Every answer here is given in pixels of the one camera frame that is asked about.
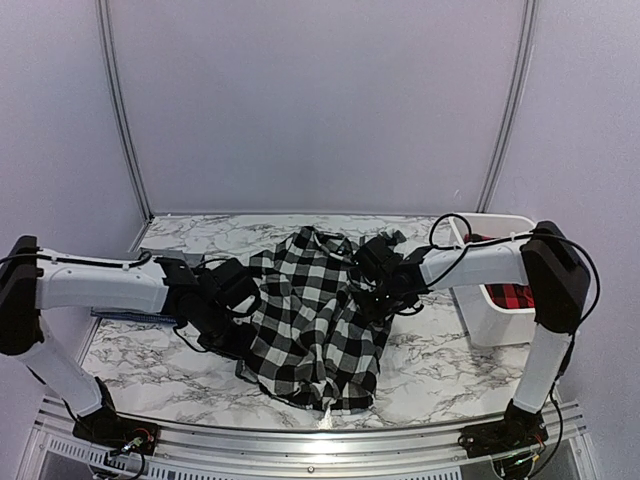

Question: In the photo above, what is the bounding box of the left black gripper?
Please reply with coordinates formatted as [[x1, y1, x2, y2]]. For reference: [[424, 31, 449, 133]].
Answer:
[[194, 301, 258, 361]]

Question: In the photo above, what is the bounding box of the black white plaid shirt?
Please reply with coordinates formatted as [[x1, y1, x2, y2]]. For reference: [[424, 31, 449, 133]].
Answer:
[[236, 226, 392, 413]]

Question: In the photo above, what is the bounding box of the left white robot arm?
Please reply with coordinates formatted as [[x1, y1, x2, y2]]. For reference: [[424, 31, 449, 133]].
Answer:
[[1, 235, 261, 445]]

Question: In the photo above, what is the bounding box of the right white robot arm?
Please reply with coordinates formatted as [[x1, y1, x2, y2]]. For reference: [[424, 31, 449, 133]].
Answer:
[[353, 221, 602, 448]]

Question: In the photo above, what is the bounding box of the folded blue checked shirt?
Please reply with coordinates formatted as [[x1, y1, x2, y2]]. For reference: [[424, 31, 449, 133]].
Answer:
[[91, 309, 176, 325]]

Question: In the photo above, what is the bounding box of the white plastic bin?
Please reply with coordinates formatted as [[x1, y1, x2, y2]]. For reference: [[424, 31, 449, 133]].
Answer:
[[452, 213, 536, 348]]

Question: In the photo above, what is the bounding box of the red black plaid shirt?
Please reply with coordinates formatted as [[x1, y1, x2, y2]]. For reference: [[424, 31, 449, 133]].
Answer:
[[462, 232, 539, 311]]

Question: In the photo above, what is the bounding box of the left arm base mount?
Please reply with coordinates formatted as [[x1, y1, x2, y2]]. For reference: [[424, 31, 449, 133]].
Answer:
[[72, 416, 160, 456]]

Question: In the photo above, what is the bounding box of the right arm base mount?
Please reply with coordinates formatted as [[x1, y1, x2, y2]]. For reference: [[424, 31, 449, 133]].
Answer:
[[458, 420, 549, 458]]

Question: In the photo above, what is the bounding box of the aluminium front rail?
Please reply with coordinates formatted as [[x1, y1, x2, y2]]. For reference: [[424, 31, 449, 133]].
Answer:
[[17, 397, 601, 479]]

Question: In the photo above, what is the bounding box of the right wall metal profile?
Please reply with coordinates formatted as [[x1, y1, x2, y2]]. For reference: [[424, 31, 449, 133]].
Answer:
[[475, 0, 540, 213]]

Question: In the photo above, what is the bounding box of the wall metal profile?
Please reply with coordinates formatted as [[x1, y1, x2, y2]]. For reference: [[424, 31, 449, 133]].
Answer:
[[475, 0, 540, 213], [94, 0, 154, 224]]

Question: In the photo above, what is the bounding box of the left wall metal profile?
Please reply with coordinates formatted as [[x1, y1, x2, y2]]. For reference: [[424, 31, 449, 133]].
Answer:
[[94, 0, 154, 224]]

